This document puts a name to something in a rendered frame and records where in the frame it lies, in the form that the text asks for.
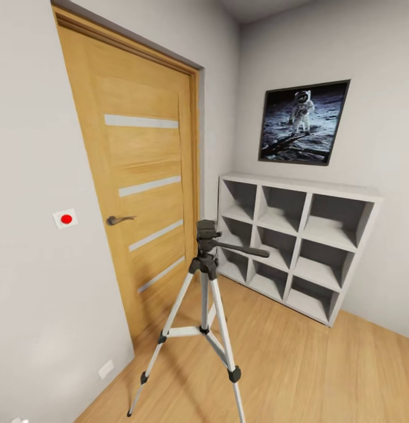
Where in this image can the door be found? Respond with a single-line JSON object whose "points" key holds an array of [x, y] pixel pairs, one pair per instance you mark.
{"points": [[139, 113]]}

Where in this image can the electric switch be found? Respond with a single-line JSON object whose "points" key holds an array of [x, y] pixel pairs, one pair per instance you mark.
{"points": [[65, 218]]}

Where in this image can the bookcase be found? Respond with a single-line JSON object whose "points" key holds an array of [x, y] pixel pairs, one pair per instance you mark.
{"points": [[285, 292]]}

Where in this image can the wall socket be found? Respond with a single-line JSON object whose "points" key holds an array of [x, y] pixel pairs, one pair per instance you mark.
{"points": [[106, 369]]}

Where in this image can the painting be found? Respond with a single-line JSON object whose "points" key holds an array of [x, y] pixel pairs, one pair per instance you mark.
{"points": [[300, 124]]}

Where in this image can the camera tripod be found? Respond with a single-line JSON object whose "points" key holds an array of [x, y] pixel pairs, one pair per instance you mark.
{"points": [[206, 238]]}

